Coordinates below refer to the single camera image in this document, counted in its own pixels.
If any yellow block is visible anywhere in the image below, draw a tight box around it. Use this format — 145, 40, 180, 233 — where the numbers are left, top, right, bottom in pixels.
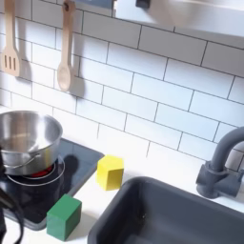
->
95, 154, 125, 192

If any steel pot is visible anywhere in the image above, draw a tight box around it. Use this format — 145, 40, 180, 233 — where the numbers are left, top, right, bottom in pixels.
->
0, 110, 64, 176

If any green block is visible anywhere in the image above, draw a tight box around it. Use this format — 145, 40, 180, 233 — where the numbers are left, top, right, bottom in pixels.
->
46, 193, 83, 242

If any black stove top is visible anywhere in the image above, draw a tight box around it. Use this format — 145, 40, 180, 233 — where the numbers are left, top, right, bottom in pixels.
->
0, 137, 105, 232

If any wooden spoon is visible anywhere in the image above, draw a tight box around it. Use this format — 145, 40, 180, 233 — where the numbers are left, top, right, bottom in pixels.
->
56, 0, 77, 92

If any dark grey sink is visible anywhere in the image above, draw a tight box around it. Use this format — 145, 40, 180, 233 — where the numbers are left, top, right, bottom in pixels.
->
87, 176, 244, 244

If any grey tap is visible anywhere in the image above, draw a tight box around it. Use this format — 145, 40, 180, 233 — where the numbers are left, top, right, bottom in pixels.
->
195, 126, 244, 199

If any wooden shelf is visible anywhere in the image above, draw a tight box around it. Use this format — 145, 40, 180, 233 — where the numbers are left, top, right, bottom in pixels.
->
112, 0, 244, 38

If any grey extractor hood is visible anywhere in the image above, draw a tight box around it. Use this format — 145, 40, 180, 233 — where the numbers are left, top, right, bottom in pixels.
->
74, 0, 115, 10

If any wooden slotted spatula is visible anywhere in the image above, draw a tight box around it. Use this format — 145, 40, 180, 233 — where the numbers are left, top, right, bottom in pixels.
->
0, 0, 22, 77

